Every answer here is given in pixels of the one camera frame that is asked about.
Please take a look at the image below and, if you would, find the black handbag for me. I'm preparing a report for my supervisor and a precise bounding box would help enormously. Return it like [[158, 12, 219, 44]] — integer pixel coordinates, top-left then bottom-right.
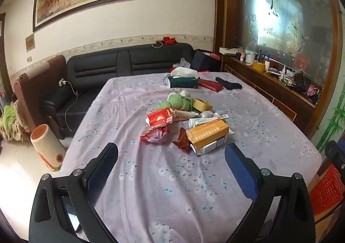
[[292, 71, 308, 90]]

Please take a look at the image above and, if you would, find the pink cloth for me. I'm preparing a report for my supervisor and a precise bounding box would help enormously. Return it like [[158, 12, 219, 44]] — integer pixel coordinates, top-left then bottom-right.
[[304, 85, 322, 98]]

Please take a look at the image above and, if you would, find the red and white wrapper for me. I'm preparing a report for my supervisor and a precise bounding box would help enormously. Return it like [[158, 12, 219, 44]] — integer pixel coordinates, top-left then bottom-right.
[[172, 110, 201, 122]]

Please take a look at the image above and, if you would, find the green tissue box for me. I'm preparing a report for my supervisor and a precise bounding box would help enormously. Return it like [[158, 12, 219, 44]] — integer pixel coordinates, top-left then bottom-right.
[[163, 66, 198, 88]]

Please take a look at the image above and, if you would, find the green knitted cloth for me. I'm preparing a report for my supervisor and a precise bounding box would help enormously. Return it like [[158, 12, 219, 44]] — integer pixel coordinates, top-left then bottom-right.
[[156, 91, 194, 111]]

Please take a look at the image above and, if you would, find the white and orange heater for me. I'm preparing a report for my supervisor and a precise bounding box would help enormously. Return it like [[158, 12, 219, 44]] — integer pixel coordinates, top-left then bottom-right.
[[30, 124, 66, 172]]

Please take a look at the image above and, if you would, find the red foil wrapper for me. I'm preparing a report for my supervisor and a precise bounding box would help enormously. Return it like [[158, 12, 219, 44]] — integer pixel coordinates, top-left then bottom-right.
[[140, 128, 170, 143]]

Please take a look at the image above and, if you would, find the yellow box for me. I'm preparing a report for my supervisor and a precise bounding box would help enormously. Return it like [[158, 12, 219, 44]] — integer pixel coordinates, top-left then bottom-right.
[[192, 98, 213, 113]]

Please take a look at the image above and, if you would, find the black leather sofa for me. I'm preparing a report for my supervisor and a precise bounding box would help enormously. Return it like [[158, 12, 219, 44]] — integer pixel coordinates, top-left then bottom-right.
[[40, 42, 194, 138]]

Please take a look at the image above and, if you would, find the red plastic basket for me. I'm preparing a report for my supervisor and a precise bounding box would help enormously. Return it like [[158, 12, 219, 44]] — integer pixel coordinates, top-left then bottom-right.
[[309, 163, 345, 215]]

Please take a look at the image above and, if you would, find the brown armchair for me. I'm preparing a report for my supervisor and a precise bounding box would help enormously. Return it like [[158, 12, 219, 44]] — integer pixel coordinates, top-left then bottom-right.
[[13, 55, 68, 141]]

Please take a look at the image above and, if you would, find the white charger cable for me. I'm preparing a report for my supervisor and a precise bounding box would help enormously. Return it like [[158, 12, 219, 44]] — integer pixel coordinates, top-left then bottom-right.
[[65, 81, 78, 132]]

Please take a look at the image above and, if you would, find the floral lilac tablecloth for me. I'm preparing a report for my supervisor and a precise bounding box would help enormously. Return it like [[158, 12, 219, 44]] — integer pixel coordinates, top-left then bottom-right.
[[59, 72, 322, 243]]

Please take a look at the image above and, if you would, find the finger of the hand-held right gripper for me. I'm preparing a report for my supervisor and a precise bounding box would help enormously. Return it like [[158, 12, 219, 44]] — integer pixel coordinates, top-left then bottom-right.
[[324, 140, 345, 171]]

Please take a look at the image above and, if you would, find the orange carton box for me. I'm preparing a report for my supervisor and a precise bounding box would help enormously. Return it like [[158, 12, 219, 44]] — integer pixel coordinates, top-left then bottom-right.
[[186, 119, 229, 150]]

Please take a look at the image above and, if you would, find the green bamboo wall sticker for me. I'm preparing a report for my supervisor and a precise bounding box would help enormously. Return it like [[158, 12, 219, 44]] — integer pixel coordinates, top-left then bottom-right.
[[315, 92, 345, 152]]

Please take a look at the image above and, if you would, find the dark red wrapper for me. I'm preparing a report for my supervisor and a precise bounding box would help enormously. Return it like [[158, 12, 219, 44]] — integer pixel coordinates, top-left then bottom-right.
[[172, 128, 193, 154]]

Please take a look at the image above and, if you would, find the black bag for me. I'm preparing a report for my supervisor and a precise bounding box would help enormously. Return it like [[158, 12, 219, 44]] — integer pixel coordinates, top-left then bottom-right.
[[191, 49, 223, 72]]

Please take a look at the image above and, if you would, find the green and yellow blanket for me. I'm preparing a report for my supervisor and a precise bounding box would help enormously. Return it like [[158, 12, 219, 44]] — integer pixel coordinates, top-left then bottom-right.
[[0, 100, 30, 141]]

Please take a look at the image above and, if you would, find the wall plaque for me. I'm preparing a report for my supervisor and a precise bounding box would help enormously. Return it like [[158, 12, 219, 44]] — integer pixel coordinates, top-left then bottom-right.
[[25, 33, 36, 52]]

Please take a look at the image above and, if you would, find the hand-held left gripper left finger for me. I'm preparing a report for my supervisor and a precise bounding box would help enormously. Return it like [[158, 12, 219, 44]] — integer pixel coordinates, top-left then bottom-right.
[[28, 142, 119, 243]]

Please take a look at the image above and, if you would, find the white carton box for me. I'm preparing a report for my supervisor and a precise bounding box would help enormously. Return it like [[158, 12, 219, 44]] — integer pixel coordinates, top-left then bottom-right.
[[190, 135, 227, 155]]

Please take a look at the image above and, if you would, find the red carton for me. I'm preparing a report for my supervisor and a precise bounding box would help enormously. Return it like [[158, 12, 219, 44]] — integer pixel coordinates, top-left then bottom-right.
[[146, 107, 173, 127]]

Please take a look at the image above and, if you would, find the white bottle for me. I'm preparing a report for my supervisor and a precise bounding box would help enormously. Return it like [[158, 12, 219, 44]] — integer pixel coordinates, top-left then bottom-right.
[[188, 114, 229, 128]]

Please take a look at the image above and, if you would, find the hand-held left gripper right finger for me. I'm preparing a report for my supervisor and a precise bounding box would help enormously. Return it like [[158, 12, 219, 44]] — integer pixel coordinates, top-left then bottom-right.
[[224, 143, 316, 243]]

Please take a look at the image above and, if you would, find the red pouch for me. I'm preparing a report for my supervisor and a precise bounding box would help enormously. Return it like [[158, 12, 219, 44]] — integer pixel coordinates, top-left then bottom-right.
[[198, 77, 224, 93]]

